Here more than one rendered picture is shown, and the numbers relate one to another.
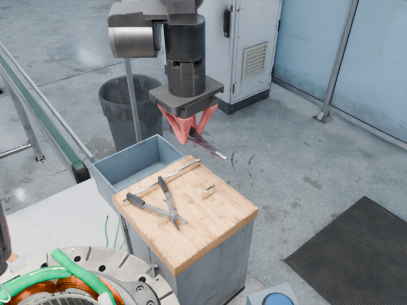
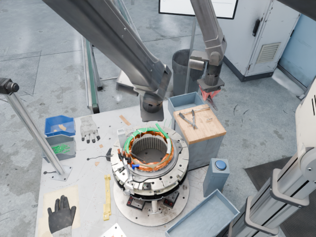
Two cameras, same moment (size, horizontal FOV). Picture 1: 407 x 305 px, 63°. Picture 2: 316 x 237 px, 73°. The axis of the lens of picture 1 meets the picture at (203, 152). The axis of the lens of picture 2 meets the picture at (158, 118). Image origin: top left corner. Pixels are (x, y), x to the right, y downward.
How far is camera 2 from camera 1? 0.44 m
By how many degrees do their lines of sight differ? 18
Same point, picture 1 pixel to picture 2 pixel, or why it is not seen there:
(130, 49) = (194, 67)
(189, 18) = (216, 63)
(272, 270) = (236, 171)
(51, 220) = not seen: hidden behind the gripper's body
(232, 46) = (255, 42)
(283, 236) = (248, 157)
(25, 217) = (134, 110)
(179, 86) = (208, 81)
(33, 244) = (136, 121)
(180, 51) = (210, 71)
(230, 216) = (214, 131)
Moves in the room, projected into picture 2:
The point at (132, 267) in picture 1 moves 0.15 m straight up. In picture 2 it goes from (176, 136) to (178, 112)
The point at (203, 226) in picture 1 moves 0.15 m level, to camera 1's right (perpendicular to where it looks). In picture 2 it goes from (203, 131) to (236, 141)
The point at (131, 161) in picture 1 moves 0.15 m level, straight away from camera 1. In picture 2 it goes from (182, 99) to (183, 83)
